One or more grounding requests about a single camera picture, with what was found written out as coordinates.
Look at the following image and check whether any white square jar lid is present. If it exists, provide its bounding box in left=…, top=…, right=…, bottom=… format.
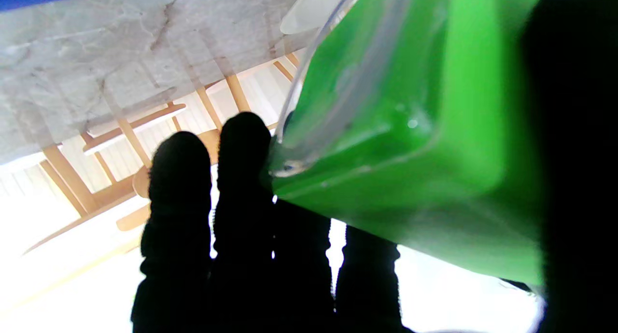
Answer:
left=280, top=0, right=360, bottom=35

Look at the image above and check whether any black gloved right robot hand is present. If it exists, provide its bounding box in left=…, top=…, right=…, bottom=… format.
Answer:
left=131, top=0, right=618, bottom=333

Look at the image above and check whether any printed room backdrop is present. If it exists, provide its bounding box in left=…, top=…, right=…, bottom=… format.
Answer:
left=0, top=48, right=546, bottom=333

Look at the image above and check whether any green square jar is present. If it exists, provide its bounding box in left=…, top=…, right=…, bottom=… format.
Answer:
left=268, top=0, right=548, bottom=288

